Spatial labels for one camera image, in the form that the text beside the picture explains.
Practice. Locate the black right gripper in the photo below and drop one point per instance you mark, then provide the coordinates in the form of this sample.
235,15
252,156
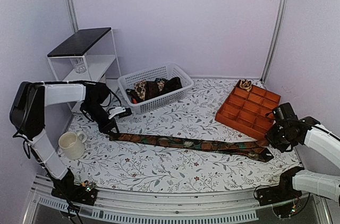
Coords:
270,135

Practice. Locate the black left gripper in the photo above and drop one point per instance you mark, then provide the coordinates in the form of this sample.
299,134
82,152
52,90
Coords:
106,127

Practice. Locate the green brown patterned tie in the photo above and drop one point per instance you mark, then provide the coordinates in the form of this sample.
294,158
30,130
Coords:
249,149

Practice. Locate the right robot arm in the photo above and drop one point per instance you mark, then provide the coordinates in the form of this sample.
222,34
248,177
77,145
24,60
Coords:
287,132

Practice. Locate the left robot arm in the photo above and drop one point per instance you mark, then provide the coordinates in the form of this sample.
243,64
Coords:
27,115

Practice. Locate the orange compartment tray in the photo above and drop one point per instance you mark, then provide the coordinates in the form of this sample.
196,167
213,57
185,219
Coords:
249,112

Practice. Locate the cream ceramic mug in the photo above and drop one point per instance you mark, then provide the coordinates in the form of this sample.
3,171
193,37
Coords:
72,144

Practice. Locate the clear drinking glass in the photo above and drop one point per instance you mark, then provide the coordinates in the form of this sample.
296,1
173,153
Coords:
78,65

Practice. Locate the cream paisley tie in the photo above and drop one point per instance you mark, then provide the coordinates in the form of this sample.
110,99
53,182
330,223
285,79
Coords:
140,89

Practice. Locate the white shelf with black top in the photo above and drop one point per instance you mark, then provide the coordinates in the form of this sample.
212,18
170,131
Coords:
97,47

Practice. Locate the rolled beige patterned tie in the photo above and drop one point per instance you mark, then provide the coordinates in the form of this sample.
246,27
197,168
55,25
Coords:
245,85

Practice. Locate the dark red patterned tie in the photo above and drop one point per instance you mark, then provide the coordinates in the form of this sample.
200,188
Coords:
152,90

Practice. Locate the white plastic basket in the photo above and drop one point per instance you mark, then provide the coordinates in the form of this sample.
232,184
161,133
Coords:
159,74

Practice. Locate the black shiny tie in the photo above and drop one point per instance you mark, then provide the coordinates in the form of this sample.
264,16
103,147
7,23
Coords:
171,85

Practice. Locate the floral table mat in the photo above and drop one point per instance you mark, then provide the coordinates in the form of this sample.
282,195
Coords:
146,168

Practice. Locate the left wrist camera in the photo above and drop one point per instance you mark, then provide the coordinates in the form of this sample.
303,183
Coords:
119,111

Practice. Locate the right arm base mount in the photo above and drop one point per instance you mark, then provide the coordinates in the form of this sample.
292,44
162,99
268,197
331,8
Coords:
288,200

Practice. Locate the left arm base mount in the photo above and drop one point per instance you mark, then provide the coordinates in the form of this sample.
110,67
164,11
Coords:
85,193

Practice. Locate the metal front rail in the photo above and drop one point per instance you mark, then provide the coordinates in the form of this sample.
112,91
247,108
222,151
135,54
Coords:
117,206

